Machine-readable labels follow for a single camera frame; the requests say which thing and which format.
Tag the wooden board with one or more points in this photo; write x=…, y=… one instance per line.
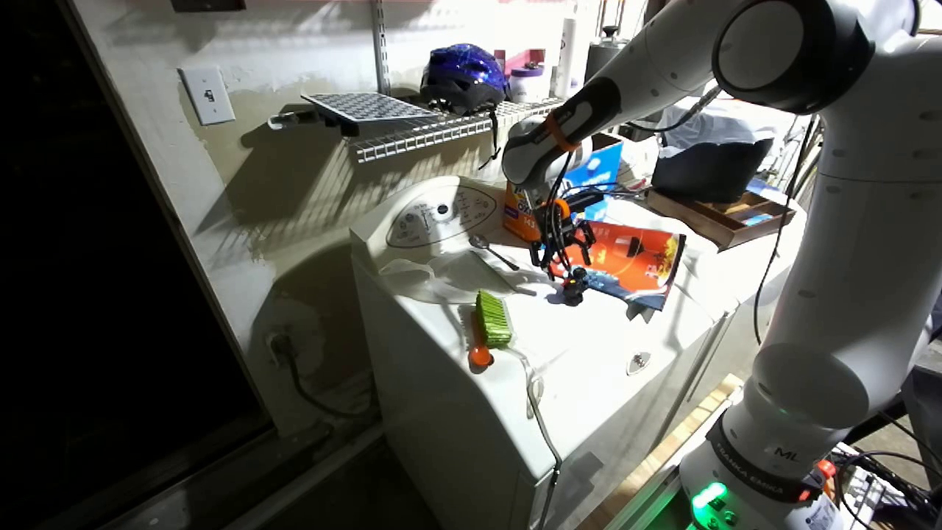
x=723, y=219

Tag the blue detergent cardboard box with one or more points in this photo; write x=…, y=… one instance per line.
x=595, y=169

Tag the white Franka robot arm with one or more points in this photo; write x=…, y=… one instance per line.
x=844, y=224

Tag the clear brush with green bristles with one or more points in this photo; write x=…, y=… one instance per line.
x=492, y=318

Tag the red blue magazine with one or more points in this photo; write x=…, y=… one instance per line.
x=635, y=261

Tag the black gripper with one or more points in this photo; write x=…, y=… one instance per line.
x=541, y=224

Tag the purple helmet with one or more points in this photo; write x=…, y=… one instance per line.
x=463, y=78

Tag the white wall outlet plate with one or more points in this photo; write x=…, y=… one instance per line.
x=208, y=94

